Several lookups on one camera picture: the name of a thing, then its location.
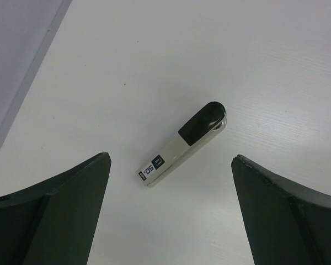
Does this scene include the grey black stapler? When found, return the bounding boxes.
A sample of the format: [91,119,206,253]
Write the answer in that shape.
[136,101,227,187]

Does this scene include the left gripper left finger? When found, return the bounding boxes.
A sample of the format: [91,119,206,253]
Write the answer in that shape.
[0,152,111,264]

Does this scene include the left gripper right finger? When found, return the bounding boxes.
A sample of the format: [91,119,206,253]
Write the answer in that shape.
[231,155,331,264]

